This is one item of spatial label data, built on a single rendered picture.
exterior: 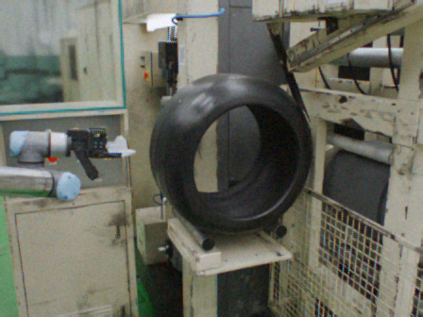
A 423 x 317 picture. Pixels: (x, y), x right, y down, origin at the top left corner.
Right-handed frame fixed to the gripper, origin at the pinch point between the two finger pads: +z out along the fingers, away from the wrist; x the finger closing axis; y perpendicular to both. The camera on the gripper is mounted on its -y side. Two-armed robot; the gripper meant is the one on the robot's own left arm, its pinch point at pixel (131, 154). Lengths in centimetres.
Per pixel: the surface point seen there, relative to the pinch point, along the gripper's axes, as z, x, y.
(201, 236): 24.2, -8.2, -26.1
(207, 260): 25.8, -11.9, -33.5
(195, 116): 16.6, -10.5, 14.9
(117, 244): 9, 56, -59
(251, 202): 52, 10, -21
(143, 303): 35, 97, -119
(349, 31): 62, -18, 46
